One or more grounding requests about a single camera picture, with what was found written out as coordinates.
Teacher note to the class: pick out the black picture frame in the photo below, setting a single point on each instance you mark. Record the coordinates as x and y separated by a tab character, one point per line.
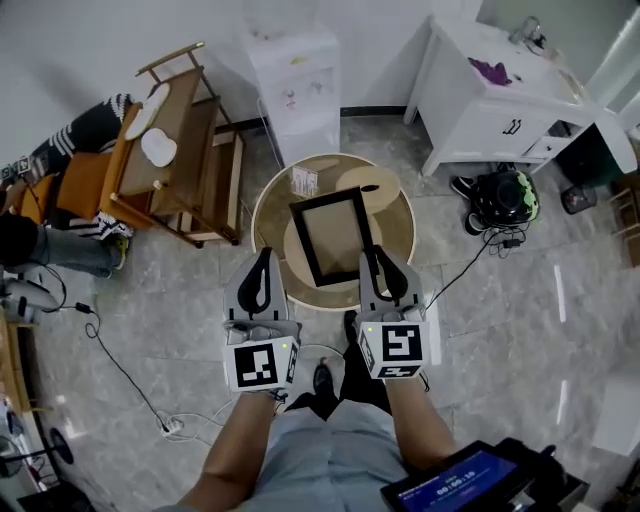
330	235

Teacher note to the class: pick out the purple cloth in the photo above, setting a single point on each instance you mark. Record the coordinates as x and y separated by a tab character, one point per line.
492	72

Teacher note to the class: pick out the wooden bench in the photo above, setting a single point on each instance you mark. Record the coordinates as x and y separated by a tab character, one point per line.
15	365

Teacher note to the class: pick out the person's left forearm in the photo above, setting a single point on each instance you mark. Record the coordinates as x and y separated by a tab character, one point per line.
235	450

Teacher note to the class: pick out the wooden chair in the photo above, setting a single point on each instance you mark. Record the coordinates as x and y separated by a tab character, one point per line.
631	210

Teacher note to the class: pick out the wooden shelf cart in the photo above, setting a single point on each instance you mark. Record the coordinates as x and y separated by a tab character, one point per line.
185	130

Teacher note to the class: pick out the orange cushion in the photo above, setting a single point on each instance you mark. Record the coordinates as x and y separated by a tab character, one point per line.
35	192
82	185

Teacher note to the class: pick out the small white rounded object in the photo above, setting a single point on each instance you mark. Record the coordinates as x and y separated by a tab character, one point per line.
159	146

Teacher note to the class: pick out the white equipment block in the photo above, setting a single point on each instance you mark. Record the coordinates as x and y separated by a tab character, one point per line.
617	415

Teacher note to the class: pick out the white round board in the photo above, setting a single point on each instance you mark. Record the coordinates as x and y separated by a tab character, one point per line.
620	145

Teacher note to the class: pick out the black charger adapter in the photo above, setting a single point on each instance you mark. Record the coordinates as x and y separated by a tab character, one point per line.
512	244

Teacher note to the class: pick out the small white power strip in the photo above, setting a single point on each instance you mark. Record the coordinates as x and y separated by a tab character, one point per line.
172	427

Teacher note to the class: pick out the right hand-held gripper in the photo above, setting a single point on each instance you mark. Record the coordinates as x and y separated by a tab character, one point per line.
400	345

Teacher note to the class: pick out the person's left black shoe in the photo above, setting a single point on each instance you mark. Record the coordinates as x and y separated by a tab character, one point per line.
322	377

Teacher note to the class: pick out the gray device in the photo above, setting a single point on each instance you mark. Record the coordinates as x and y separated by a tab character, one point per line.
30	295

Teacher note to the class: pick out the white water dispenser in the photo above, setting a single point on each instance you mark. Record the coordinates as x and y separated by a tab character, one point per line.
300	100

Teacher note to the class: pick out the small black power adapter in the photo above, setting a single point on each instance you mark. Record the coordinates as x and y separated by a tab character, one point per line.
84	308

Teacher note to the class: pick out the long white oval object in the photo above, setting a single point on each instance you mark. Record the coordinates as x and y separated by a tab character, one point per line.
147	110

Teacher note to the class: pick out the person's black shoe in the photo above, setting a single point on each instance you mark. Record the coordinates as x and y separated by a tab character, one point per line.
322	377
351	325

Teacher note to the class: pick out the black green helmet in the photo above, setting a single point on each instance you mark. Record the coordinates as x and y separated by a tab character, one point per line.
505	195

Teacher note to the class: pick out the person's right forearm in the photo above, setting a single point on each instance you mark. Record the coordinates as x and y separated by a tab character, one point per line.
420	425

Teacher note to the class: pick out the black round stand base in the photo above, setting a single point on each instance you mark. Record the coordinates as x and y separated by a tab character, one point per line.
62	445

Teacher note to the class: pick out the person's right black shoe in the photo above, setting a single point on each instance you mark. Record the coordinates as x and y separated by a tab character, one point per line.
351	325

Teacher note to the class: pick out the person's black trousers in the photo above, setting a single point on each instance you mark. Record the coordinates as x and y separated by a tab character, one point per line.
360	380

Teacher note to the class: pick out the black tablet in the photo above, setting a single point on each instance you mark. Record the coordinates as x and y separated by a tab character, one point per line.
460	485

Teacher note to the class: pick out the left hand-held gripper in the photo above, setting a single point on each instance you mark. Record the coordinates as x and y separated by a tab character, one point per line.
255	367

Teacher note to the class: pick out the white cabinet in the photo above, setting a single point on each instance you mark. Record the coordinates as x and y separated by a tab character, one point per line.
500	115

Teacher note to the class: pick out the chrome faucet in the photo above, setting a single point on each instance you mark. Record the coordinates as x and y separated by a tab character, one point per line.
525	30

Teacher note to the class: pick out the clear acrylic holder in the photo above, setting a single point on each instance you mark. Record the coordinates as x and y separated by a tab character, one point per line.
305	181

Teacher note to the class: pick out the person's light blue shirt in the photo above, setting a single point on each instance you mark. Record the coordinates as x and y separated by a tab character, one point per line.
325	460

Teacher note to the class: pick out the orange sofa with striped blanket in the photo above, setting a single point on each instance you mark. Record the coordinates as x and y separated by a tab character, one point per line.
95	120

